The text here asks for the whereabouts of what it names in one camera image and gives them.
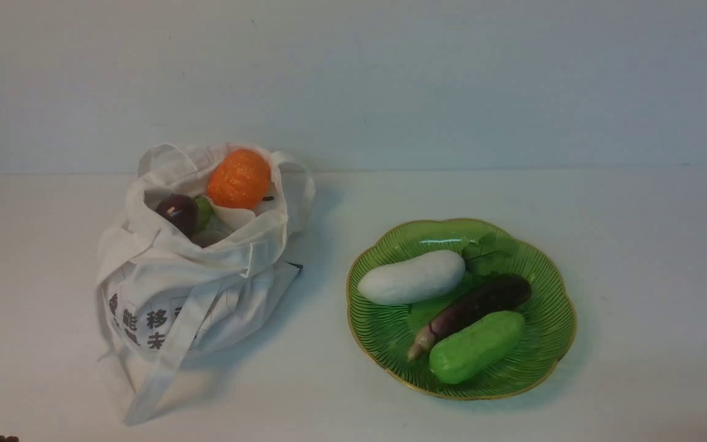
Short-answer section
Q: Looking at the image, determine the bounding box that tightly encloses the orange toy pumpkin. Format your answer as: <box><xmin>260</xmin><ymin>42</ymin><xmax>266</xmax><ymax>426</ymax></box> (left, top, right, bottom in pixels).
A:
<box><xmin>206</xmin><ymin>149</ymin><xmax>271</xmax><ymax>211</ymax></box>

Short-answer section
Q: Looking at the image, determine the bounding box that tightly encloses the dark purple round vegetable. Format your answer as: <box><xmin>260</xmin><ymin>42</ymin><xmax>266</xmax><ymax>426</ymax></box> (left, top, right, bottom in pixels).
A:
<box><xmin>155</xmin><ymin>193</ymin><xmax>200</xmax><ymax>238</ymax></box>

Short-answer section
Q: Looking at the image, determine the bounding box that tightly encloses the purple toy eggplant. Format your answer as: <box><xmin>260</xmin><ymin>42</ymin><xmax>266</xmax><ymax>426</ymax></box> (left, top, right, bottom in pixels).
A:
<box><xmin>407</xmin><ymin>274</ymin><xmax>532</xmax><ymax>363</ymax></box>

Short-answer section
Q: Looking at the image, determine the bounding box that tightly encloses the white cloth tote bag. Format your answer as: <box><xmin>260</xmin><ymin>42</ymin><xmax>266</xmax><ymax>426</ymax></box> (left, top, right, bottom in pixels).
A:
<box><xmin>95</xmin><ymin>143</ymin><xmax>316</xmax><ymax>425</ymax></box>

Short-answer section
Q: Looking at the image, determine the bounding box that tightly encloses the small green vegetable in bag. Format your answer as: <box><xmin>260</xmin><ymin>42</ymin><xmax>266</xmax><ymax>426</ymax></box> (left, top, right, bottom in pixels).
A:
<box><xmin>195</xmin><ymin>195</ymin><xmax>214</xmax><ymax>233</ymax></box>

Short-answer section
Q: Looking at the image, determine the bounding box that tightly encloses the green toy cucumber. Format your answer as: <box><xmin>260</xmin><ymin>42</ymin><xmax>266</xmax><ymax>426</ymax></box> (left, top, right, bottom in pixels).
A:
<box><xmin>429</xmin><ymin>311</ymin><xmax>527</xmax><ymax>384</ymax></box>

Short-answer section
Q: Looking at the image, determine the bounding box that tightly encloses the green glass plate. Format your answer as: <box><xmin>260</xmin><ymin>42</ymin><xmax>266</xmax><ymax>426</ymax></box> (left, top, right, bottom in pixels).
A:
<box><xmin>346</xmin><ymin>218</ymin><xmax>577</xmax><ymax>401</ymax></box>

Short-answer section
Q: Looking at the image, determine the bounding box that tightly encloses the white toy gourd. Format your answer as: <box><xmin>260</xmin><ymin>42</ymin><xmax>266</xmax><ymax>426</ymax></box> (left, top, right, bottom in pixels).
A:
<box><xmin>357</xmin><ymin>250</ymin><xmax>466</xmax><ymax>306</ymax></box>

